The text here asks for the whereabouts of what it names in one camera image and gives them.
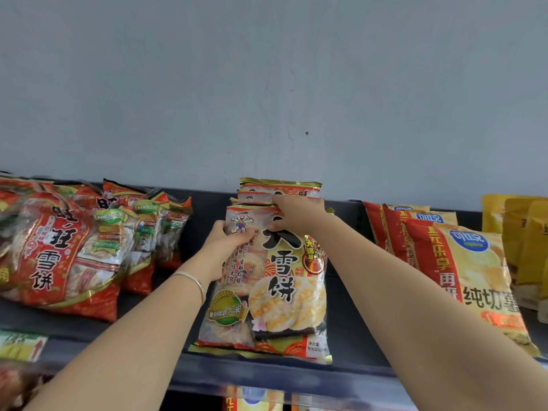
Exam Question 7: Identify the person's right hand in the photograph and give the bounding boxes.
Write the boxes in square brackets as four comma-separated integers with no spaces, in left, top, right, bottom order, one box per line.
[270,194,333,238]

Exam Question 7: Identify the yellow snack bag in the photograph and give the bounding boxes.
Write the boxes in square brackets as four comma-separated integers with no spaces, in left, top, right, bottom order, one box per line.
[517,201,548,301]
[502,198,548,288]
[481,194,541,235]

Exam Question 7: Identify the person's right forearm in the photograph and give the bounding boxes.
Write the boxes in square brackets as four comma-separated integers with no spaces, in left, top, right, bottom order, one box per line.
[317,216,548,411]

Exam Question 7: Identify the red rice cracker packet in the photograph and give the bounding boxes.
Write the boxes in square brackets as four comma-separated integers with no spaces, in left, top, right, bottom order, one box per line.
[0,173,103,210]
[0,188,33,292]
[4,196,131,323]
[148,192,194,271]
[95,180,165,297]

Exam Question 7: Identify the silver bracelet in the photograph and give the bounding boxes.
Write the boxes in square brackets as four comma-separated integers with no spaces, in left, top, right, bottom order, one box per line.
[171,271,207,305]

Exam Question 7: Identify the person's left hand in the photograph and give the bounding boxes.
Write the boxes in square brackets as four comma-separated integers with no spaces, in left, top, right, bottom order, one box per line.
[188,220,258,285]

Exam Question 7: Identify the red yellow potato chip bag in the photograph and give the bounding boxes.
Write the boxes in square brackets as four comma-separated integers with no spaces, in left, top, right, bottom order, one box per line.
[382,204,459,268]
[404,218,542,358]
[363,201,431,252]

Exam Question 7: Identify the dark grey metal shelf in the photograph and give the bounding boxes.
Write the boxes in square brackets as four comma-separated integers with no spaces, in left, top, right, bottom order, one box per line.
[0,180,548,411]

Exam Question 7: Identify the blurred red snack packet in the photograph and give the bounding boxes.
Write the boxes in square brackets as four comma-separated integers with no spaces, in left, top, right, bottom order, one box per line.
[0,361,45,411]

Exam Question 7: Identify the person's left forearm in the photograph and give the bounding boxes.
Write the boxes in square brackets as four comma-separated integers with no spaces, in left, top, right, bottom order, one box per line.
[23,261,215,411]

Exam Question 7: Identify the yellow blue snack packet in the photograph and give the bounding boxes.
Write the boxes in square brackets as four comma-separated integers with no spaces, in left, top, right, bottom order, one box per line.
[222,384,285,411]

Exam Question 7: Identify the green yellow shelf label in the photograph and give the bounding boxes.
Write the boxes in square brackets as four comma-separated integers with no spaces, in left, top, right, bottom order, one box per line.
[0,330,49,363]

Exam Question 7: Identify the gold-edged rice cracker packet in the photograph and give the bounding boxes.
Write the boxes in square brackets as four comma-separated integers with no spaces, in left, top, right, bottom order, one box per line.
[229,190,323,207]
[239,177,323,198]
[188,204,334,365]

